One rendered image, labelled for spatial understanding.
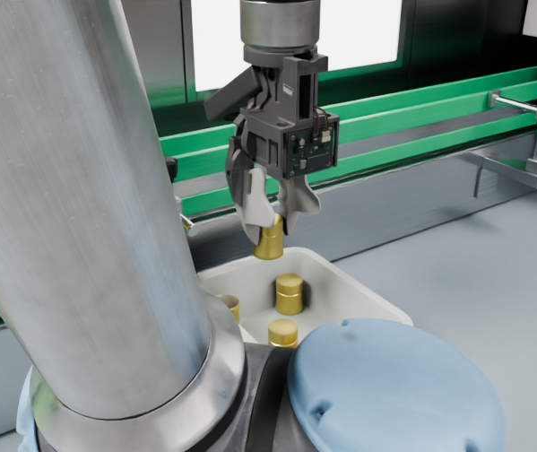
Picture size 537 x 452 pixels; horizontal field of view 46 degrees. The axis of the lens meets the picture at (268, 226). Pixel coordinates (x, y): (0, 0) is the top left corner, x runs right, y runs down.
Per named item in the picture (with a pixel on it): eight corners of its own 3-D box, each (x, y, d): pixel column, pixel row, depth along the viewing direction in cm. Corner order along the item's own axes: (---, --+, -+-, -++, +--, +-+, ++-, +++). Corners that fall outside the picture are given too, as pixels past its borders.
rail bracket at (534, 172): (484, 188, 113) (506, 62, 103) (568, 222, 101) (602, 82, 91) (466, 194, 111) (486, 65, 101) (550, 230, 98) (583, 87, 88)
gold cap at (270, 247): (290, 255, 71) (290, 220, 69) (264, 264, 69) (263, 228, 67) (272, 242, 74) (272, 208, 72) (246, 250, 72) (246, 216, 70)
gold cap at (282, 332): (304, 360, 72) (305, 328, 70) (279, 371, 70) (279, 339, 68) (285, 343, 75) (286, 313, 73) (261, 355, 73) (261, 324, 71)
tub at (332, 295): (299, 297, 87) (301, 241, 83) (417, 389, 70) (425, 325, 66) (186, 339, 78) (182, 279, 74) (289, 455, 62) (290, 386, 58)
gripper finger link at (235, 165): (229, 207, 64) (238, 124, 61) (220, 203, 66) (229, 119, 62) (265, 204, 67) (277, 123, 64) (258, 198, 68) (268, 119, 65)
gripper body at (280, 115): (277, 189, 59) (278, 60, 54) (229, 162, 66) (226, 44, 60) (339, 172, 63) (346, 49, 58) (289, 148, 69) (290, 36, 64)
